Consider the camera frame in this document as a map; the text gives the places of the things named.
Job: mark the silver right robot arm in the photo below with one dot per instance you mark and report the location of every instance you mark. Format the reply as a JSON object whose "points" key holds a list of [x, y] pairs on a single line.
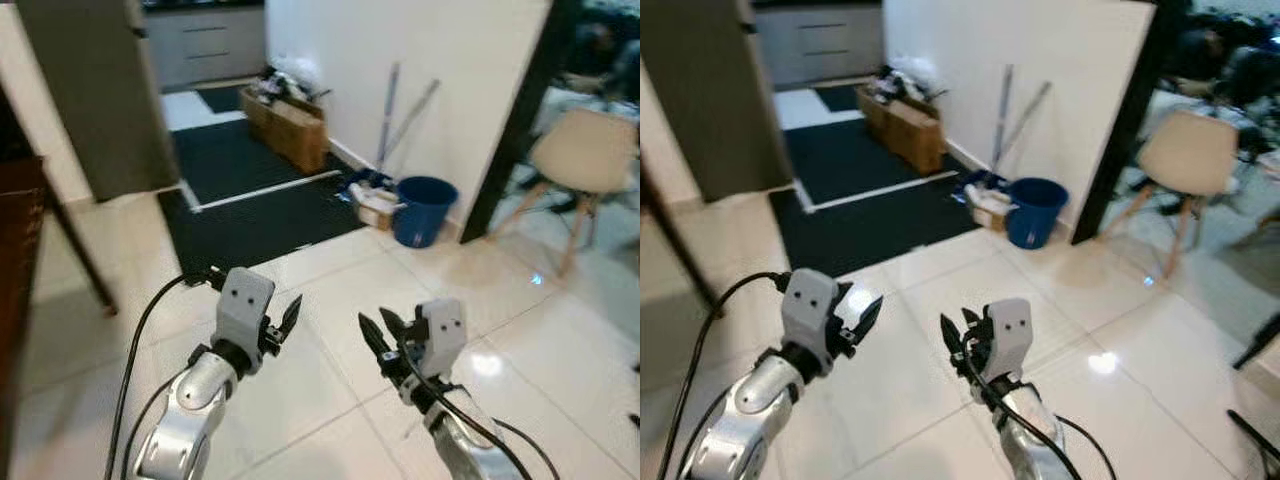
{"points": [[462, 440], [1035, 440]]}

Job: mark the black floor mat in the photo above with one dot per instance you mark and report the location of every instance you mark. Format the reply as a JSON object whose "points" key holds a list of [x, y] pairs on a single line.
{"points": [[870, 215], [250, 215]]}

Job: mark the blue plastic bucket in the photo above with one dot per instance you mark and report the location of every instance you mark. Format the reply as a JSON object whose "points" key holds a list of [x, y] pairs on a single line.
{"points": [[424, 212], [1035, 212]]}

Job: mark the small white carton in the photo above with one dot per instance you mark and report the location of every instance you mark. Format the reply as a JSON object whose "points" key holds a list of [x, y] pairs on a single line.
{"points": [[990, 208], [378, 208]]}

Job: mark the brown cardboard box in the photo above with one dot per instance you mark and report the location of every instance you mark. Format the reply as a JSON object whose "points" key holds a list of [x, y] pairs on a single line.
{"points": [[910, 132], [290, 135]]}

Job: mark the dark brown wooden furniture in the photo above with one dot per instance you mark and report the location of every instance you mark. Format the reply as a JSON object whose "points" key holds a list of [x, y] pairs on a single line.
{"points": [[670, 230], [20, 260]]}

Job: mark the dark grey door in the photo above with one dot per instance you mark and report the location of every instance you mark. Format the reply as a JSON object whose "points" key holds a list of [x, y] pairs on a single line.
{"points": [[715, 95], [95, 95]]}

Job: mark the grey drawer cabinet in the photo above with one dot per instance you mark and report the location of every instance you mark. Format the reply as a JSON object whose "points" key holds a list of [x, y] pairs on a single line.
{"points": [[205, 45], [820, 42]]}

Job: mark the beige chair with wooden legs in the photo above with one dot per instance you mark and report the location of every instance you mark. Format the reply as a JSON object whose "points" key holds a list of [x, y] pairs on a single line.
{"points": [[585, 152], [1188, 155]]}

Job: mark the black metal leg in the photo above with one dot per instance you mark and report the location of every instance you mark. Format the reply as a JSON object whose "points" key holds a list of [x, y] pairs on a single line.
{"points": [[1258, 342]]}

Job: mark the person in dark clothes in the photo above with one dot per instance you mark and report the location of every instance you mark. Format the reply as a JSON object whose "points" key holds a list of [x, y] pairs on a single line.
{"points": [[1225, 60], [605, 55]]}

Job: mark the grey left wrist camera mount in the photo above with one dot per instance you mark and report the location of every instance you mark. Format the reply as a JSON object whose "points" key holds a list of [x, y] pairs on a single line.
{"points": [[243, 305], [808, 305]]}

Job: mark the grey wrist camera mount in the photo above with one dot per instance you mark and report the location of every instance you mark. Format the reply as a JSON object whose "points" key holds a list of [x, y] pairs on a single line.
{"points": [[808, 305], [442, 330], [1010, 330], [243, 305]]}

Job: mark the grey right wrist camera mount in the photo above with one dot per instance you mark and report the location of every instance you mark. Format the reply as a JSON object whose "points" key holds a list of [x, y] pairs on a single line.
{"points": [[1010, 330], [442, 330]]}

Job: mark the black door frame post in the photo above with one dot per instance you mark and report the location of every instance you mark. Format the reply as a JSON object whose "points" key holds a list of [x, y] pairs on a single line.
{"points": [[520, 120], [1130, 120]]}

